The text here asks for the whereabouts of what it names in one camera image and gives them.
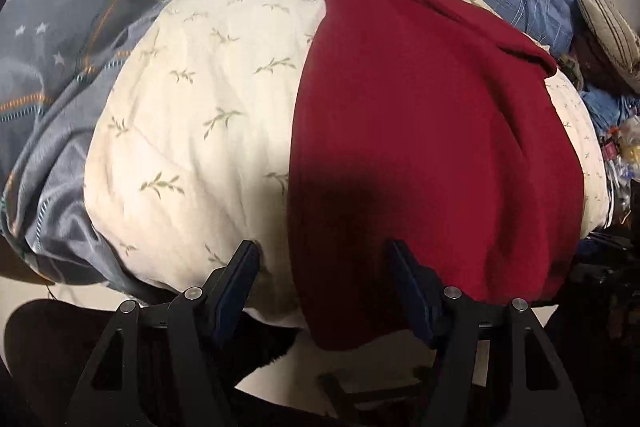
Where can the cream leaf-print pillow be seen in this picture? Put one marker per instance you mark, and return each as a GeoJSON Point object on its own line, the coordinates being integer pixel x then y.
{"type": "Point", "coordinates": [190, 154]}

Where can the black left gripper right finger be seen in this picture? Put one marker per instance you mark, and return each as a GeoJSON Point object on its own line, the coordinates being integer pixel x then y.
{"type": "Point", "coordinates": [494, 364]}

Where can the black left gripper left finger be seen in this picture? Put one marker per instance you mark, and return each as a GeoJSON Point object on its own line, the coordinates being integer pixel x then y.
{"type": "Point", "coordinates": [149, 367]}

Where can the grey-blue striped bedsheet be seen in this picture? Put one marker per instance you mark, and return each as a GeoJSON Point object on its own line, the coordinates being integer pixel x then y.
{"type": "Point", "coordinates": [59, 62]}

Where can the dark red garment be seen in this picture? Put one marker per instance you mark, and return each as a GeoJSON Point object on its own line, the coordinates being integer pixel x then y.
{"type": "Point", "coordinates": [426, 121]}

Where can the pile of clutter beside bed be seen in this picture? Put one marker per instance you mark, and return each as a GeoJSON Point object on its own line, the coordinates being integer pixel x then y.
{"type": "Point", "coordinates": [609, 106]}

